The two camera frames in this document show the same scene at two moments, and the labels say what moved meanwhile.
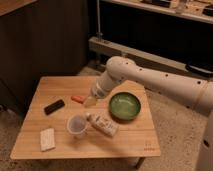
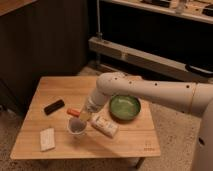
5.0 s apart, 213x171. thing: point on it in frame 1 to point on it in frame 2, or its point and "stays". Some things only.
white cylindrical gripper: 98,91 to 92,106
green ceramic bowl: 124,106 stays
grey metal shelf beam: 111,49 stays
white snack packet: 103,124 stays
